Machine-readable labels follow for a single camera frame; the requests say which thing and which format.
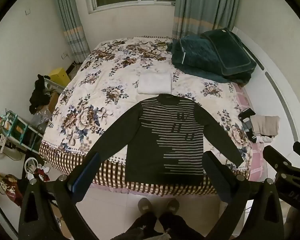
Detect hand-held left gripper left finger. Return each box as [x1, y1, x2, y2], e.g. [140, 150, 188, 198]
[18, 152, 102, 240]

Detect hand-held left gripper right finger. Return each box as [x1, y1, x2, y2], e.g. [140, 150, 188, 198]
[202, 151, 285, 240]

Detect dark striped sweater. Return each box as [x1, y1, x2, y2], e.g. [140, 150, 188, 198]
[88, 94, 244, 184]

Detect person's right forearm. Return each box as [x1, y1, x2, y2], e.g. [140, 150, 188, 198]
[286, 202, 300, 240]

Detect black hanging clothes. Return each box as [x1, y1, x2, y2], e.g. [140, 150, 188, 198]
[29, 74, 52, 113]

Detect pink bed sheet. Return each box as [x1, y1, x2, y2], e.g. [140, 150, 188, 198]
[234, 84, 268, 180]

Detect beige folded cloth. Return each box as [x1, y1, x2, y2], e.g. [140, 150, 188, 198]
[250, 115, 280, 137]

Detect black white striped cloth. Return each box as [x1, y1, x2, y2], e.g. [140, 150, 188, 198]
[238, 108, 256, 141]

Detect grey slipper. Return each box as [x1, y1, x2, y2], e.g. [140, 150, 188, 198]
[166, 199, 180, 213]
[137, 197, 152, 214]

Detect white sandals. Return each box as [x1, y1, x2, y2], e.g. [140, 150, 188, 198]
[24, 157, 42, 180]

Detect person's right leg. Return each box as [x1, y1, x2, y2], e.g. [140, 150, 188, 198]
[158, 211, 190, 240]

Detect clear plastic bag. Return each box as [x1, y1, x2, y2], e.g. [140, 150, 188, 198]
[31, 110, 50, 130]

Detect white curved headboard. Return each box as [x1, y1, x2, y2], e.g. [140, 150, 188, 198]
[231, 26, 300, 143]

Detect red bag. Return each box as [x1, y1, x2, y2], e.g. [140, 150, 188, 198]
[0, 175, 23, 207]

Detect teal shelf rack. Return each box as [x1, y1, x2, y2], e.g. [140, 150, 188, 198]
[0, 110, 44, 153]

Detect floral bed blanket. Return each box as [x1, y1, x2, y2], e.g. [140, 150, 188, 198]
[39, 36, 253, 197]

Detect yellow box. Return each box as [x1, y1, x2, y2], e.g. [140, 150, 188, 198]
[49, 67, 71, 88]

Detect white folded towel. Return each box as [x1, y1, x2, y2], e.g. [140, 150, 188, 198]
[137, 73, 172, 95]

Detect dark green quilt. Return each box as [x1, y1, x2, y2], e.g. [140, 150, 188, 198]
[170, 35, 252, 84]

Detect dark green pillow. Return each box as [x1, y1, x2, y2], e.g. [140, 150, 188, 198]
[206, 28, 257, 77]

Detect teal striped curtain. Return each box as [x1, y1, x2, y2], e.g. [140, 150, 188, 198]
[51, 0, 90, 63]
[172, 0, 242, 39]

